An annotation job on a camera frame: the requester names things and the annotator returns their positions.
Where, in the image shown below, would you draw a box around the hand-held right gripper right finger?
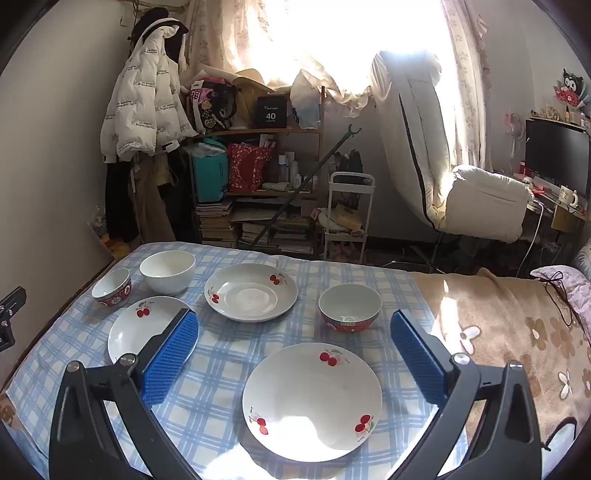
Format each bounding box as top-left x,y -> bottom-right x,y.
390,310 -> 542,480

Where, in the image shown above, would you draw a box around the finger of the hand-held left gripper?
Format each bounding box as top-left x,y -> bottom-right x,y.
0,286 -> 27,352

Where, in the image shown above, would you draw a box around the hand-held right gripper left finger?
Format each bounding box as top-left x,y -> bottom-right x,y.
48,307 -> 201,480

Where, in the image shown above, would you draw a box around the small cherry print plate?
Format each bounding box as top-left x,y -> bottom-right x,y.
107,296 -> 199,366

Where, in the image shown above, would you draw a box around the plain white bowl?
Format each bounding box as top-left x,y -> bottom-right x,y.
139,250 -> 197,296

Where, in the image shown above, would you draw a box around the small red patterned bowl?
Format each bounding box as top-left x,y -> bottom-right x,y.
91,268 -> 133,308

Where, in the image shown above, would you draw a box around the medium cherry print plate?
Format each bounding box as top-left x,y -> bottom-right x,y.
204,263 -> 299,323

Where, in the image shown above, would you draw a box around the blue plaid cloth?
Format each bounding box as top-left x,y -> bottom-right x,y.
7,242 -> 467,480

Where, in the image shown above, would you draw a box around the black chair base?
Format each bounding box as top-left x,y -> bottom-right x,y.
383,231 -> 462,273

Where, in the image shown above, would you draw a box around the yellow snack bags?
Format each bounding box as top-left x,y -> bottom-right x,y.
88,217 -> 132,259

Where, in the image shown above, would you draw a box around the stack of books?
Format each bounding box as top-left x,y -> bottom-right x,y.
195,198 -> 319,256

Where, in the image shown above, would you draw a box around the black hanging trousers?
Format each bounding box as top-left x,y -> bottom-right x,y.
105,157 -> 139,243

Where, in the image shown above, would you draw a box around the beige hanging trousers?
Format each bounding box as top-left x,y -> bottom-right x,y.
131,154 -> 178,243

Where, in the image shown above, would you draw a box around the purple floral pillow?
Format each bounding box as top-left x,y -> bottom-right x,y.
531,265 -> 591,333

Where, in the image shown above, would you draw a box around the teal bag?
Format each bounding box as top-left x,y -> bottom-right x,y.
191,138 -> 229,204

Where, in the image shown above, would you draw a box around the white utility cart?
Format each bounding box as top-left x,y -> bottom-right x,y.
322,172 -> 376,261

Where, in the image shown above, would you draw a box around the red patterned bag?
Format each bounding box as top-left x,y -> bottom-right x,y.
226,143 -> 274,193

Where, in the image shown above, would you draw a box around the wooden desk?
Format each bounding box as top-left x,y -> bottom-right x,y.
522,185 -> 591,259

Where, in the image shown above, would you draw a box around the dark pole with hook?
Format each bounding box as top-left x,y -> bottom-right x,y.
252,124 -> 365,247

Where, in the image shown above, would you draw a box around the cluster of white bottles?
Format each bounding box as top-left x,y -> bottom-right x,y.
276,151 -> 317,190

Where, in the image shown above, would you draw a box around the white office chair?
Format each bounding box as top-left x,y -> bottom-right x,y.
369,50 -> 535,243

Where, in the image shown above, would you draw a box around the wooden shelf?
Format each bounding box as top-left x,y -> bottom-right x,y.
187,88 -> 326,254

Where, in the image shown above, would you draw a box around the white puffer jacket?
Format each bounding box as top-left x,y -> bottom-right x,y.
100,21 -> 199,163

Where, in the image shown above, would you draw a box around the black pink patterned tote bag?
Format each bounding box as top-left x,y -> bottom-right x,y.
189,78 -> 238,134

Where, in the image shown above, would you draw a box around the pink desk fan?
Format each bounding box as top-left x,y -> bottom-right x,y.
504,111 -> 527,144

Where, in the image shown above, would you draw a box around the black monitor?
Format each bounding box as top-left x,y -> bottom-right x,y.
525,117 -> 591,188

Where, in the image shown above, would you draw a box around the black box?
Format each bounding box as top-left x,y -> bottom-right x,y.
256,95 -> 288,129

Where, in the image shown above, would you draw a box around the row of small figurines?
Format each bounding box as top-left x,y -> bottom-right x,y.
530,104 -> 591,126

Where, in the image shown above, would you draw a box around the white plastic bag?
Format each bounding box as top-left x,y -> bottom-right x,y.
290,69 -> 326,130

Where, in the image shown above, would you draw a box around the straw hat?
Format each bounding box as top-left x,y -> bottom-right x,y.
231,68 -> 278,93

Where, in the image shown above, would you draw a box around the floral curtain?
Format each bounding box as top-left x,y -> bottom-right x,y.
187,0 -> 495,171

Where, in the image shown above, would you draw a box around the black cable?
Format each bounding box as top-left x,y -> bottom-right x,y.
542,270 -> 585,329

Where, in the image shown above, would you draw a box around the cartoon wall figure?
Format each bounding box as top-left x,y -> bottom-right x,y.
554,68 -> 591,109

